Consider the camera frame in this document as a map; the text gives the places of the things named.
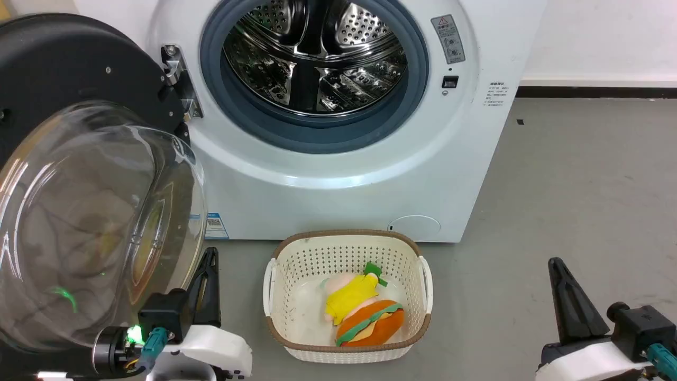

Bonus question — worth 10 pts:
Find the orange hamburger plush toy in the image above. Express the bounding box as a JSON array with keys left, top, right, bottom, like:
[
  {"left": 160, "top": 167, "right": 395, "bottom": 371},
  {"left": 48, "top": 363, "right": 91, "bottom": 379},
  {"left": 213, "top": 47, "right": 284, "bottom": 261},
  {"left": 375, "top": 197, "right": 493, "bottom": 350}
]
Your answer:
[{"left": 335, "top": 300, "right": 406, "bottom": 348}]

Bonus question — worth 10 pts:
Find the black wall baseboard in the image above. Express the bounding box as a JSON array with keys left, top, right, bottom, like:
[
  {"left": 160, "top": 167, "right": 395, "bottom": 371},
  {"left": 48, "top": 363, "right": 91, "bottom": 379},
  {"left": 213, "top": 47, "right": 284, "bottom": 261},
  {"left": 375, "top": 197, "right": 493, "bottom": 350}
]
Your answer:
[{"left": 516, "top": 86, "right": 677, "bottom": 99}]

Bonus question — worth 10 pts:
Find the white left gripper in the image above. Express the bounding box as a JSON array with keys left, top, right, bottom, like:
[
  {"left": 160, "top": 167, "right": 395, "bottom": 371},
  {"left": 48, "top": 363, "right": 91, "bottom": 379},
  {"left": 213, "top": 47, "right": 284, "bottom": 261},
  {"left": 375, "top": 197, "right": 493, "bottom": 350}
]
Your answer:
[{"left": 158, "top": 247, "right": 253, "bottom": 381}]

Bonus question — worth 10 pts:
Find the doll in yellow shirt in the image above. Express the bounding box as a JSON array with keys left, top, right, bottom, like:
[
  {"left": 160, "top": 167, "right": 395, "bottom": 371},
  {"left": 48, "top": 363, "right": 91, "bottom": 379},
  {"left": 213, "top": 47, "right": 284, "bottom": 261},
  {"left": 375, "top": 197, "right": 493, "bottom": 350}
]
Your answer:
[{"left": 319, "top": 262, "right": 389, "bottom": 325}]

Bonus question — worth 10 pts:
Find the teal left gripper cable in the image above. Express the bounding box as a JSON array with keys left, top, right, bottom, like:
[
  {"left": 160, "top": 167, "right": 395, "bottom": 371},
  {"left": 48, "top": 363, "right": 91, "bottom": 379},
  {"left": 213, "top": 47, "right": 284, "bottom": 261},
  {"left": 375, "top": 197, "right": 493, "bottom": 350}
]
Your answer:
[{"left": 139, "top": 327, "right": 169, "bottom": 372}]

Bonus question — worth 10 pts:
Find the grey warning sticker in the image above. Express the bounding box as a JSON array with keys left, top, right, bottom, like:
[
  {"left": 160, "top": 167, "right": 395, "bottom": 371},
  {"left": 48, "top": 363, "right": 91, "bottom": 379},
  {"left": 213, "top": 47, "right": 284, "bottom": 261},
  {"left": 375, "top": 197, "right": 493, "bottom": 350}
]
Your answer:
[{"left": 431, "top": 14, "right": 466, "bottom": 65}]

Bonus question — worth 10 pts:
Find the cream perforated laundry basket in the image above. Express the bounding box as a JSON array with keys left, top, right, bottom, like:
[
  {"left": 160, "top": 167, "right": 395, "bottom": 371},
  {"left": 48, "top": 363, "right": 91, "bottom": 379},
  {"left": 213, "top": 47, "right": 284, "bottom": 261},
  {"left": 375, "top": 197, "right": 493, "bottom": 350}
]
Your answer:
[{"left": 263, "top": 229, "right": 434, "bottom": 364}]

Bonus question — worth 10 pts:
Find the blue energy label sticker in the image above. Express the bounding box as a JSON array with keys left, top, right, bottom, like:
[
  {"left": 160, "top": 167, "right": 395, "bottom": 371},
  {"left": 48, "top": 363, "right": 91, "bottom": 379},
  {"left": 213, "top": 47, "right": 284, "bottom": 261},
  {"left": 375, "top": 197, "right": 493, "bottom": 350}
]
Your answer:
[{"left": 205, "top": 213, "right": 230, "bottom": 240}]

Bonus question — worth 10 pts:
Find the round white filter cover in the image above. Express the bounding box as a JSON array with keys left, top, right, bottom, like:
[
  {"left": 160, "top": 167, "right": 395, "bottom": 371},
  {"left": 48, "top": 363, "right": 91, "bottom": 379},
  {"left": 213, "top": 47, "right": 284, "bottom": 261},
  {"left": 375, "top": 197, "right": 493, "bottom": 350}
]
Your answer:
[{"left": 387, "top": 215, "right": 441, "bottom": 237}]

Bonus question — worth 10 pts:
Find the black washer door glass bowl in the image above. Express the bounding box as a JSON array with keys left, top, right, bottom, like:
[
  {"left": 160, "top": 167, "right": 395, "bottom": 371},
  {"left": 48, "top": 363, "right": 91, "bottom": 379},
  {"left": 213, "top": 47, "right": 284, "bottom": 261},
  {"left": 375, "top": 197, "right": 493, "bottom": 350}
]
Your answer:
[{"left": 0, "top": 13, "right": 208, "bottom": 367}]

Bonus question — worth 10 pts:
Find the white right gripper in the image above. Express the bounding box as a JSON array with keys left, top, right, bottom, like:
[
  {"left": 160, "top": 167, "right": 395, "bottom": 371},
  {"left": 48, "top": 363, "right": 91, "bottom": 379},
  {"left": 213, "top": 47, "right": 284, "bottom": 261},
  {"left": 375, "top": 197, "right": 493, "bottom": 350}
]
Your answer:
[{"left": 535, "top": 258, "right": 654, "bottom": 381}]

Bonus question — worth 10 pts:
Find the white front-load washing machine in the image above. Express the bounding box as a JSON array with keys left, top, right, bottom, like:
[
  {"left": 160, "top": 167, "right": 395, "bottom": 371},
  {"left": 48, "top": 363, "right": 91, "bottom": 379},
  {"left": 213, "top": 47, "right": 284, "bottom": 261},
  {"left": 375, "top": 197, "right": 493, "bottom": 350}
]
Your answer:
[{"left": 74, "top": 0, "right": 548, "bottom": 244}]

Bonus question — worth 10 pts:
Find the metal door hinge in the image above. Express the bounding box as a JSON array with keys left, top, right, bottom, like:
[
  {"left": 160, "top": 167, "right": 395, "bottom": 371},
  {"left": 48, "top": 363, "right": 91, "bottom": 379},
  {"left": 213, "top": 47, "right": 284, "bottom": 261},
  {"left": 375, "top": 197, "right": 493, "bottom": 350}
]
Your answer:
[{"left": 160, "top": 45, "right": 205, "bottom": 120}]

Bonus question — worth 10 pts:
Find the stainless steel washer drum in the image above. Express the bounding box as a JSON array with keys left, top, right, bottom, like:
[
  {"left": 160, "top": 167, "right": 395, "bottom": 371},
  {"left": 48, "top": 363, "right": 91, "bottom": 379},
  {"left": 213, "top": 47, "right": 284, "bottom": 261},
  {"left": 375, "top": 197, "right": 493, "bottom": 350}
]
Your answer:
[{"left": 223, "top": 0, "right": 409, "bottom": 115}]

